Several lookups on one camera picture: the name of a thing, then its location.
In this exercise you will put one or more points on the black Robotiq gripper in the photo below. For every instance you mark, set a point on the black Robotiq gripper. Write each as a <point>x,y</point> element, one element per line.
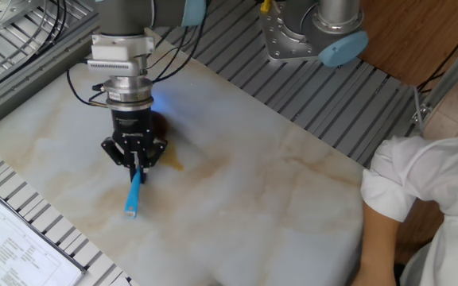
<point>131,127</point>

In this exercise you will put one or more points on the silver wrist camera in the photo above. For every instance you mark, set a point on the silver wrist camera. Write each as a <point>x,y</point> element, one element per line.
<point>113,67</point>

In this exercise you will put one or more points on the white marble pattern slab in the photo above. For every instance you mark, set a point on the white marble pattern slab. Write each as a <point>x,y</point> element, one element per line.
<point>233,198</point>

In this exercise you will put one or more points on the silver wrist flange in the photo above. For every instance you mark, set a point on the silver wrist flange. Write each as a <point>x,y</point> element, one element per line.
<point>129,93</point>

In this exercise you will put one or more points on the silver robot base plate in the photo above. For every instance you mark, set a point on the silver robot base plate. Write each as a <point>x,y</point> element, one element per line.
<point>284,43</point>

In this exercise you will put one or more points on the silver perforated mounting plate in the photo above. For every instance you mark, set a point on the silver perforated mounting plate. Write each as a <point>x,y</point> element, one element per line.
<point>2,12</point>

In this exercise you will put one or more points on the person white shirt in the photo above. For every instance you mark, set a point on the person white shirt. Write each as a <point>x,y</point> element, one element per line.
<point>431,178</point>

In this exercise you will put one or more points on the aluminium frame post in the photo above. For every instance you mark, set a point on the aluminium frame post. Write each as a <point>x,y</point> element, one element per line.
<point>451,75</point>

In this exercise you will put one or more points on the aluminium profile rail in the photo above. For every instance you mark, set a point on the aluminium profile rail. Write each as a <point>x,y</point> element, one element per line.
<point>14,95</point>

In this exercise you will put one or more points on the printed paper stack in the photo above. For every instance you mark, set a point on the printed paper stack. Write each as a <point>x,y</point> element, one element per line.
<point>10,246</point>

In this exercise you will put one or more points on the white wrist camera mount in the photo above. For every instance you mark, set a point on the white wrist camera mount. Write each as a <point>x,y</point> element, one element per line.
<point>121,47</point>

